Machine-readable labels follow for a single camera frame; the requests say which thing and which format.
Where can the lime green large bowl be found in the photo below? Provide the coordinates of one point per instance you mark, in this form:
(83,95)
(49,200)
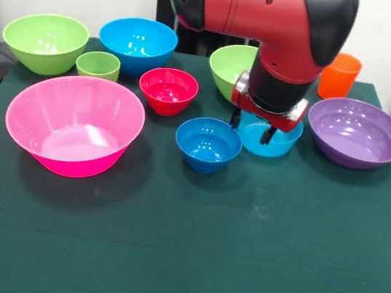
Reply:
(229,67)
(45,43)

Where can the turquoise bowl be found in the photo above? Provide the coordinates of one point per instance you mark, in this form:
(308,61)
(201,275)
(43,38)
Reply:
(280,144)

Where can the purple shallow bowl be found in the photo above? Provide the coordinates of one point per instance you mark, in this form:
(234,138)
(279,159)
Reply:
(357,137)

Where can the orange cup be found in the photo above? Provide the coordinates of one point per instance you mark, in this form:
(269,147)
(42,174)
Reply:
(341,80)

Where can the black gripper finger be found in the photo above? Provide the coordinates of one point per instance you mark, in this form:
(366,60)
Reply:
(267,136)
(236,120)

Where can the dark green table cloth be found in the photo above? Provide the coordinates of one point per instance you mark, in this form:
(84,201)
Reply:
(181,244)

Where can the blue large bowl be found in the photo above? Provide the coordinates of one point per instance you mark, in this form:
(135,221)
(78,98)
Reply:
(137,45)

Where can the red small bowl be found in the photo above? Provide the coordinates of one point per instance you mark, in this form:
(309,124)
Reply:
(168,91)

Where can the lime green small cup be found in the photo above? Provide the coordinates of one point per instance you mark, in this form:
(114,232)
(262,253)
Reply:
(97,65)

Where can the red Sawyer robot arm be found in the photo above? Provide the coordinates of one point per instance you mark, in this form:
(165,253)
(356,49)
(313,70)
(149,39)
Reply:
(273,18)

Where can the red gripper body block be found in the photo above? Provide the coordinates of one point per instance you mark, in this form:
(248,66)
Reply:
(259,113)

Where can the pink large bowl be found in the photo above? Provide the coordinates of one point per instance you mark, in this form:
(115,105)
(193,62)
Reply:
(73,124)

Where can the dark blue small bowl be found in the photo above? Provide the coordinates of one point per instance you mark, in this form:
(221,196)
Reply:
(208,144)

